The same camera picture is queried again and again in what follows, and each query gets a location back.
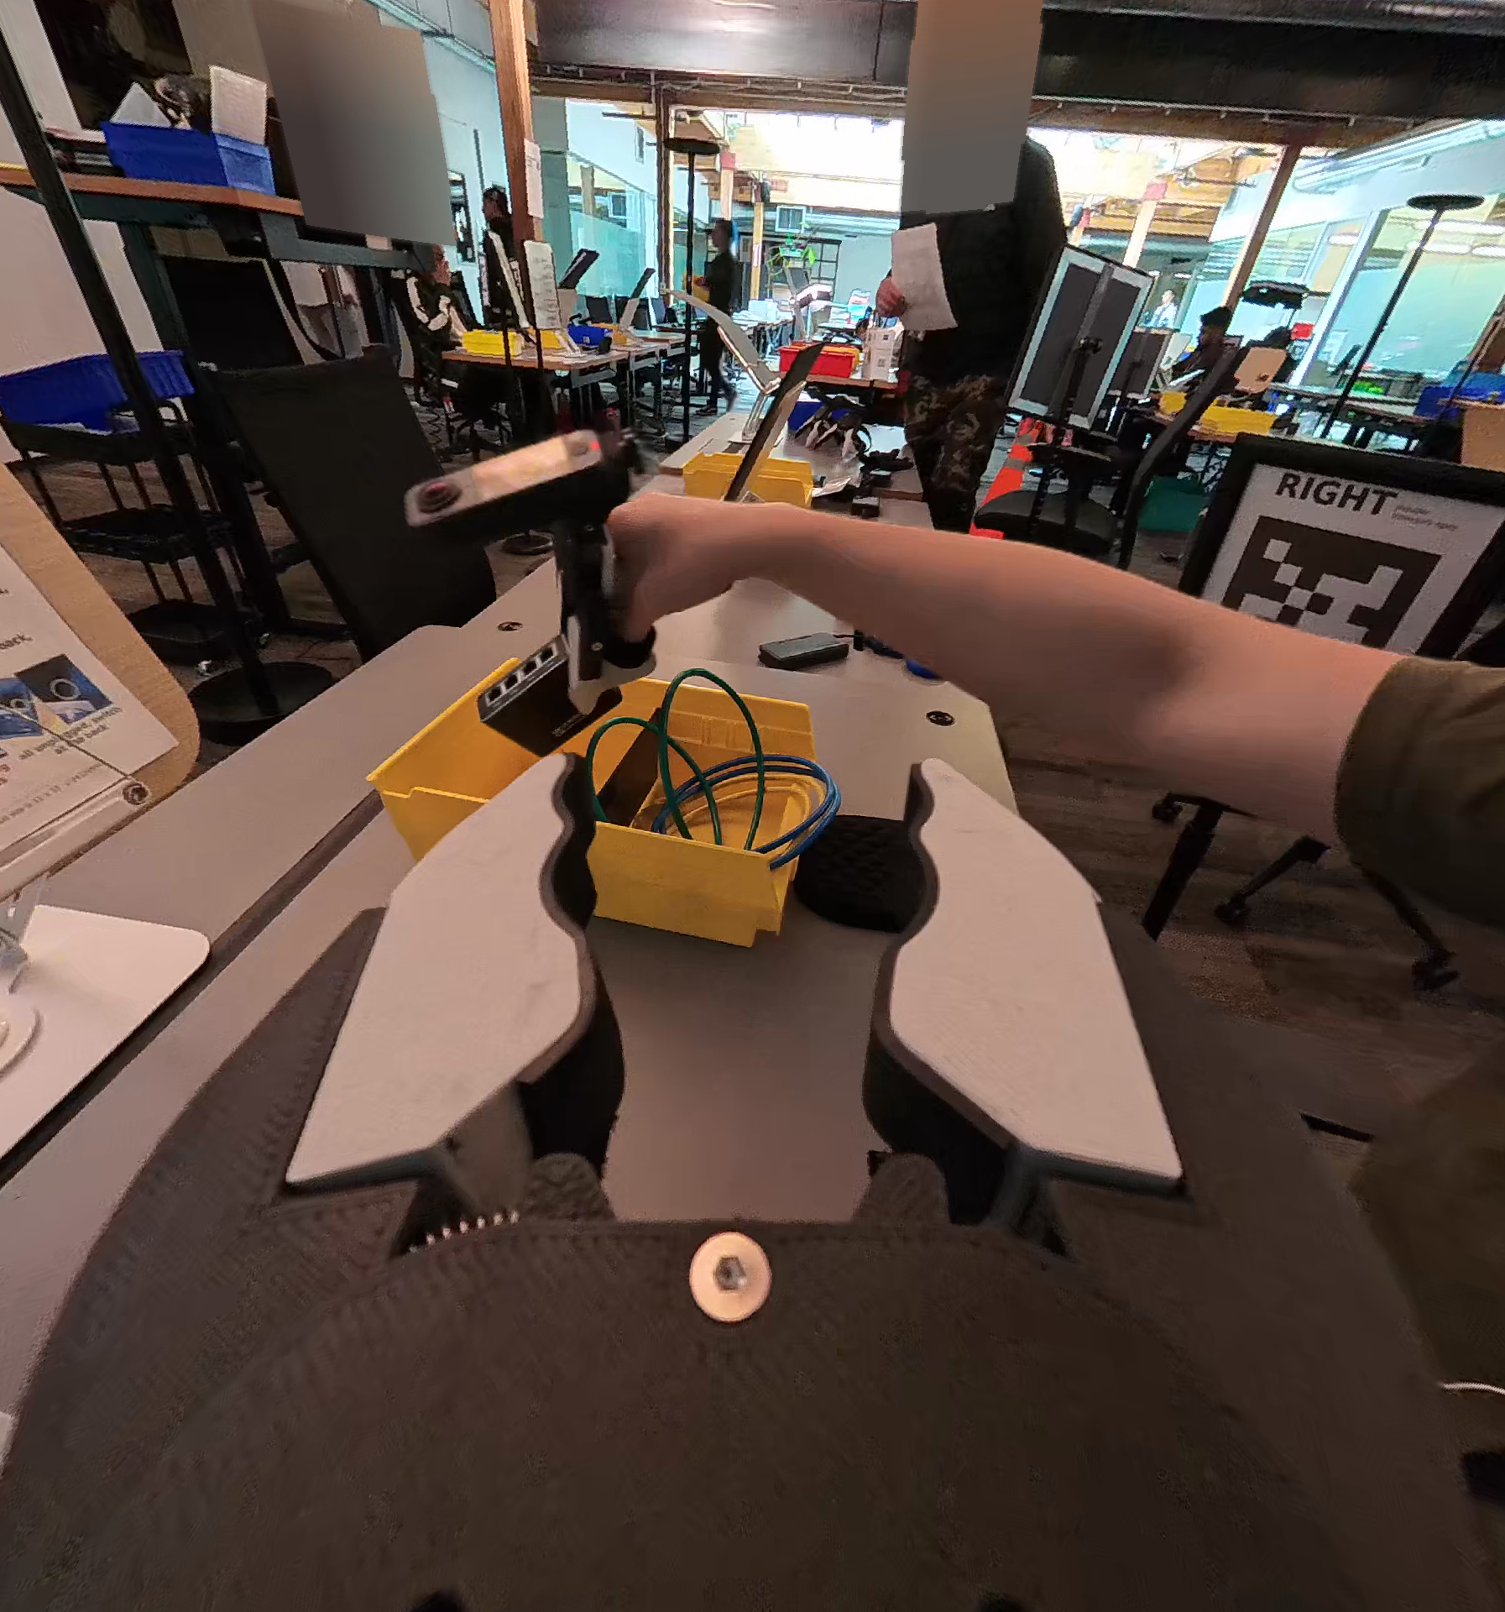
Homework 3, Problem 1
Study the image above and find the black network switch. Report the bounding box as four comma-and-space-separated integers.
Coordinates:
475, 636, 604, 758

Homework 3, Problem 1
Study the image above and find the grey slanted board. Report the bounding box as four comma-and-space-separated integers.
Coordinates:
724, 341, 825, 501

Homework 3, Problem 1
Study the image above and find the person's right forearm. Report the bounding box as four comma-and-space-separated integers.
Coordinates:
764, 505, 1505, 965

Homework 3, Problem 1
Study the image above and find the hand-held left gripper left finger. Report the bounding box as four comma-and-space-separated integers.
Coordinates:
286, 754, 604, 1192

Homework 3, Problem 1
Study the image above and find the blue plastic bin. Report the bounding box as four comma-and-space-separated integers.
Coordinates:
103, 119, 278, 198
0, 353, 196, 433

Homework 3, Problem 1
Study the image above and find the black office chair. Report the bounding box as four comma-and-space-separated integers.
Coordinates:
199, 346, 503, 656

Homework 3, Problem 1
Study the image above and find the white poster stand base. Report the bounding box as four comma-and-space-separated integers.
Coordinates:
0, 908, 213, 1211

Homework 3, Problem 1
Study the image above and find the green ethernet cable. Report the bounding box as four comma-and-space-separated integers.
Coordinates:
583, 669, 773, 852

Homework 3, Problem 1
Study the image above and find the white paper sheet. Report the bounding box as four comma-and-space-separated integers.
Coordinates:
891, 224, 958, 332

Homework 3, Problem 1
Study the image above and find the black textured pad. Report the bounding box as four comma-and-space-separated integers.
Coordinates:
794, 815, 933, 934

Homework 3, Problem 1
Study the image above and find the person's right hand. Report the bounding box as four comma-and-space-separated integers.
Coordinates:
604, 492, 785, 648

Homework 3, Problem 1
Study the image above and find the printed instruction poster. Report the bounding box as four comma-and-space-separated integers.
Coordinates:
0, 365, 201, 934

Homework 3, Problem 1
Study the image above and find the black framed tag sign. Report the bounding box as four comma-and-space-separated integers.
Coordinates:
1177, 431, 1505, 663

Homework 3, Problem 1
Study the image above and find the wooden top desk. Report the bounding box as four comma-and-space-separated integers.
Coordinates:
0, 161, 452, 381

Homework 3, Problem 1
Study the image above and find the black display board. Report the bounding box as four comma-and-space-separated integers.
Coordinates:
1010, 246, 1156, 430

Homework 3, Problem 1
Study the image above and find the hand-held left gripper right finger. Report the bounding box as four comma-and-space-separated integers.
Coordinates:
872, 759, 1184, 1196

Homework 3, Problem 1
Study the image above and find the dark bin divider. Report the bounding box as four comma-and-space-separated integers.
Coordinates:
595, 712, 668, 827

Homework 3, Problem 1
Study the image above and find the blue ethernet cable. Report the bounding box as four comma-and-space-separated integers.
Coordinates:
652, 756, 843, 871

